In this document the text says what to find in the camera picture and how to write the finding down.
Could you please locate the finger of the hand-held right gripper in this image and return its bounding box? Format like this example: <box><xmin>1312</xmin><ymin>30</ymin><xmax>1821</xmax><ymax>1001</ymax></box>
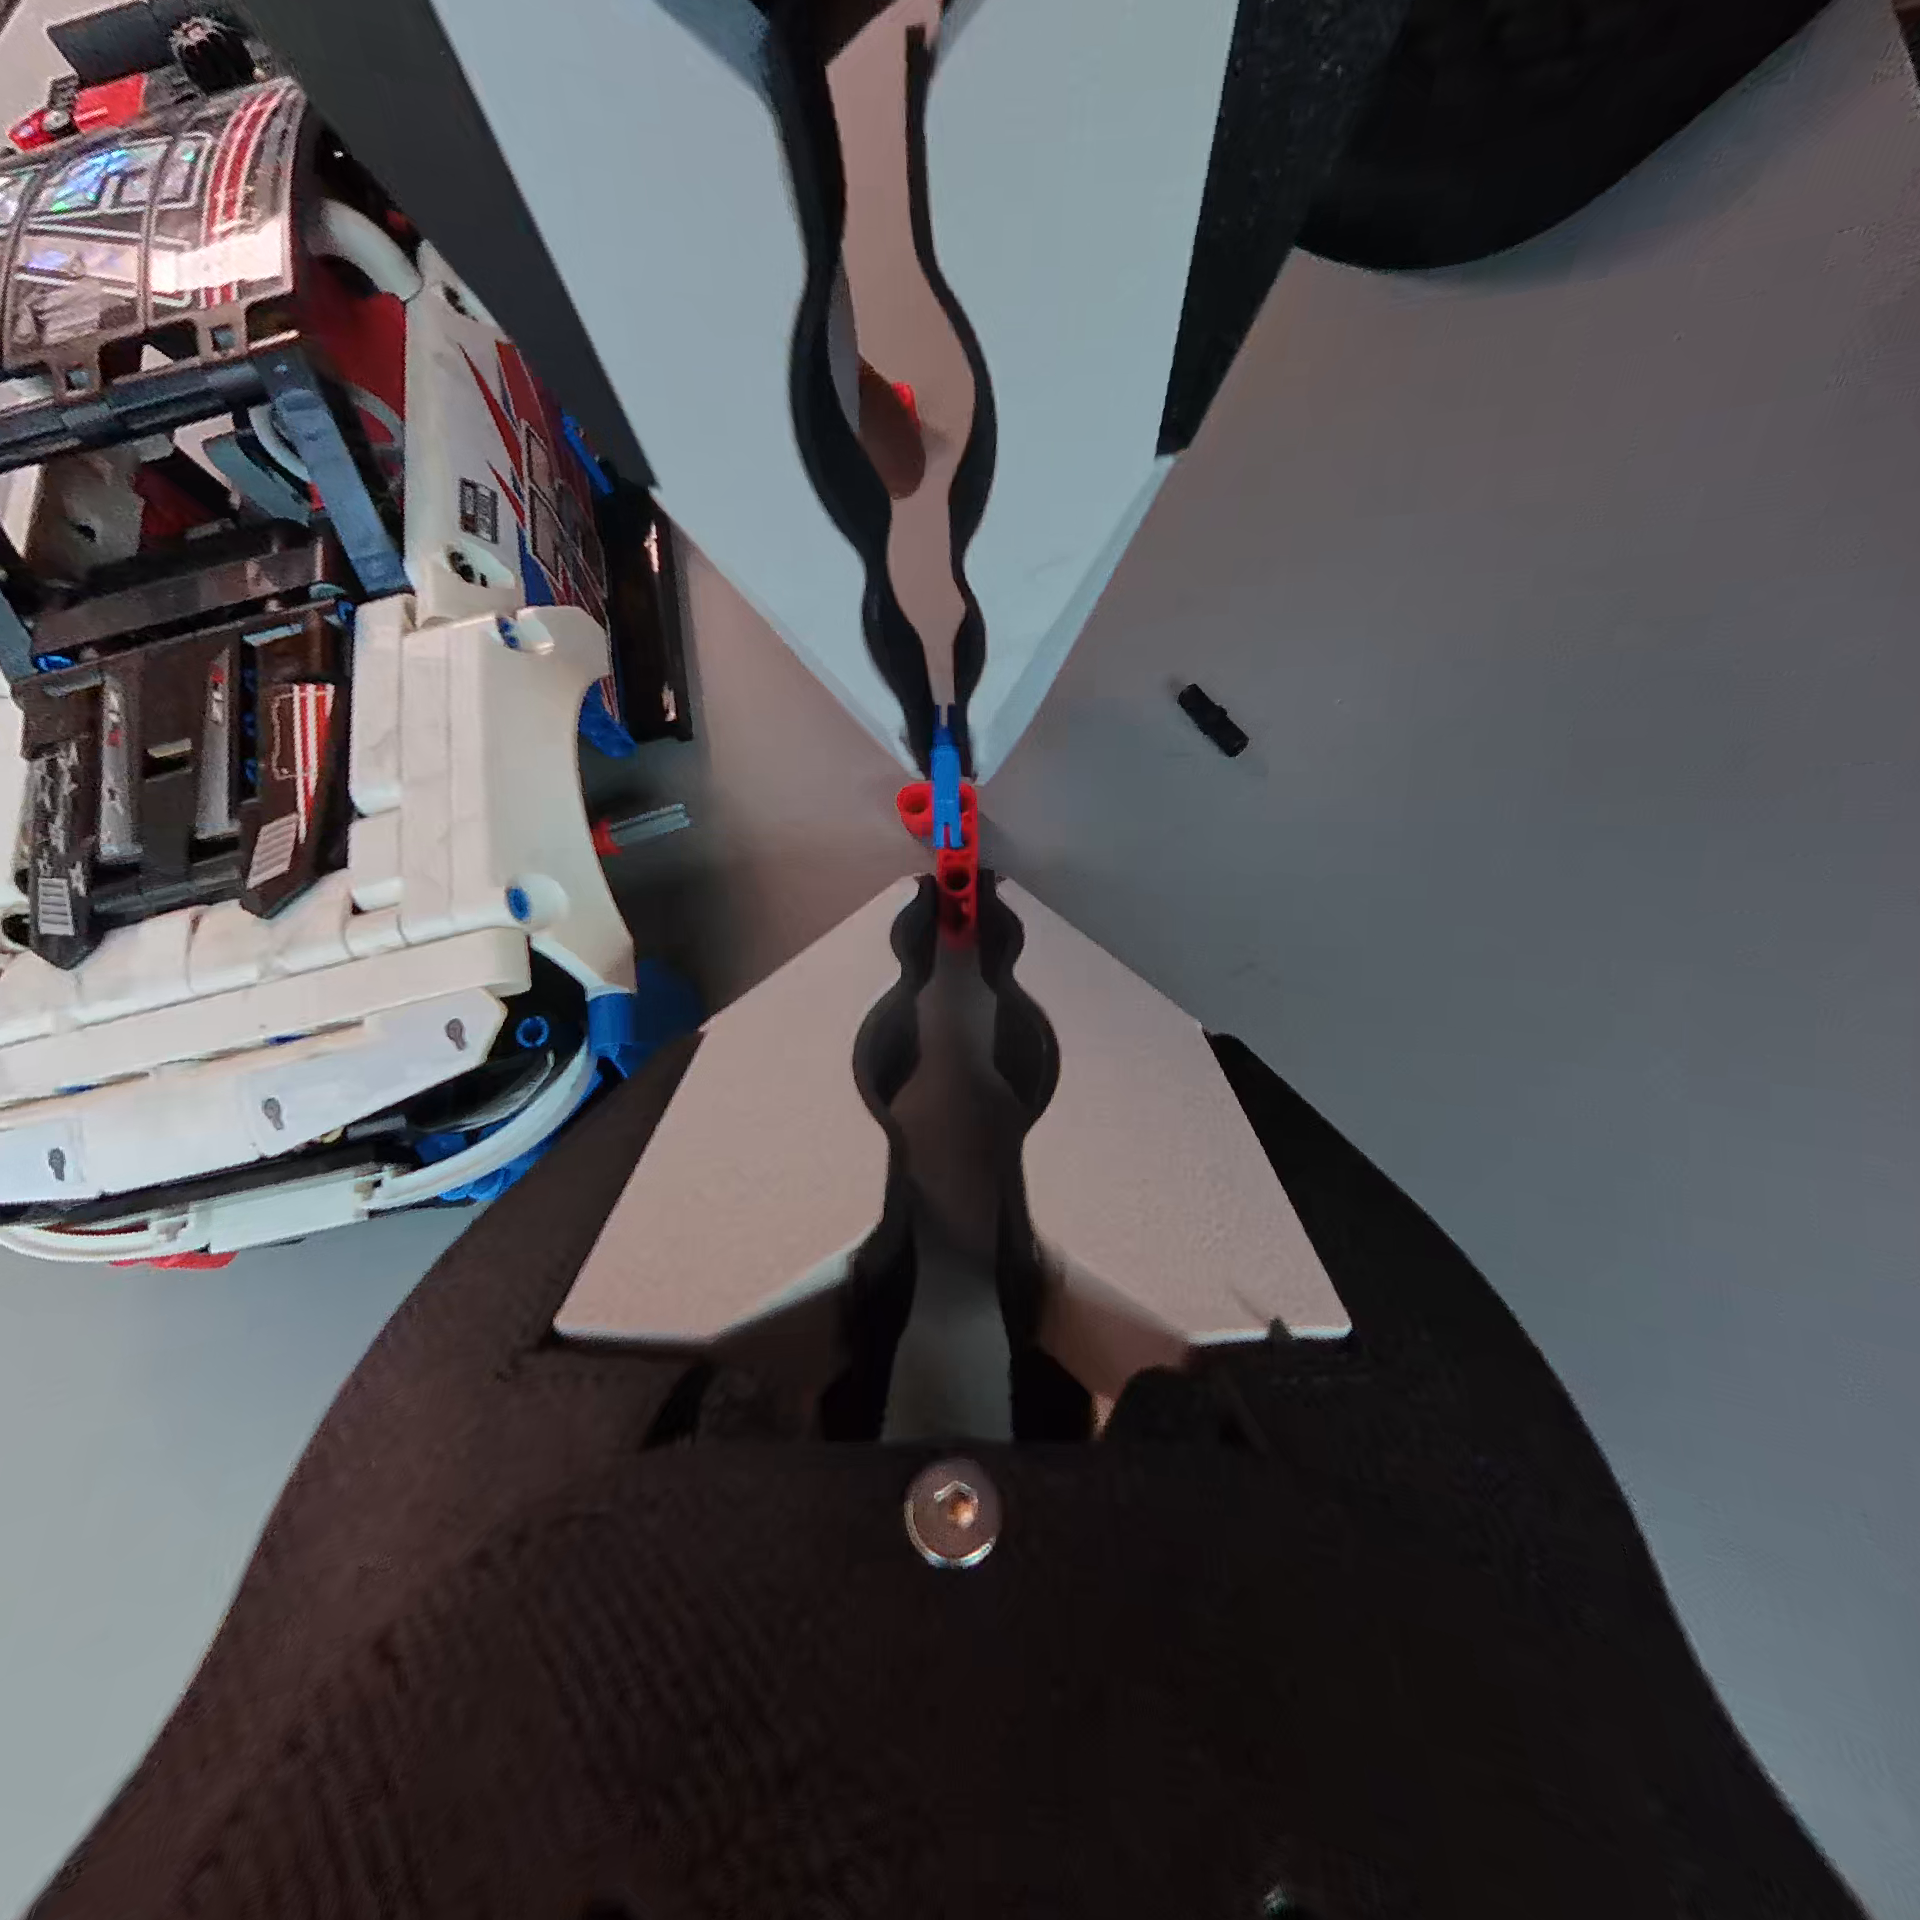
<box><xmin>904</xmin><ymin>0</ymin><xmax>1244</xmax><ymax>784</ymax></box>
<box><xmin>433</xmin><ymin>0</ymin><xmax>952</xmax><ymax>770</ymax></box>

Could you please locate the grey desk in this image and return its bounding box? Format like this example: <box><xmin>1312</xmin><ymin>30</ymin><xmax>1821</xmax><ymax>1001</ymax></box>
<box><xmin>0</xmin><ymin>0</ymin><xmax>1920</xmax><ymax>1920</ymax></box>

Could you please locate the toy brick race car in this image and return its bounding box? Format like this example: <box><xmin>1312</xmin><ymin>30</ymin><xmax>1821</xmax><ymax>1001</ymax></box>
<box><xmin>0</xmin><ymin>0</ymin><xmax>704</xmax><ymax>1274</ymax></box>

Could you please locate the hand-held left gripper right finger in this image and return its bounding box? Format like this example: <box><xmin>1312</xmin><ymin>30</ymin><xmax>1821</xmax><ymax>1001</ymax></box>
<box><xmin>976</xmin><ymin>874</ymin><xmax>1356</xmax><ymax>1443</ymax></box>

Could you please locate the red T-shaped brick beam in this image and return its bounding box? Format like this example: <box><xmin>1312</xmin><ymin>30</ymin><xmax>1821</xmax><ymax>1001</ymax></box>
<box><xmin>896</xmin><ymin>781</ymin><xmax>985</xmax><ymax>952</ymax></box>

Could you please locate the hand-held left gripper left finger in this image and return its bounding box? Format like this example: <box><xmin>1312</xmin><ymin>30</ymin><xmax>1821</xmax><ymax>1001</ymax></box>
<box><xmin>551</xmin><ymin>874</ymin><xmax>939</xmax><ymax>1443</ymax></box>

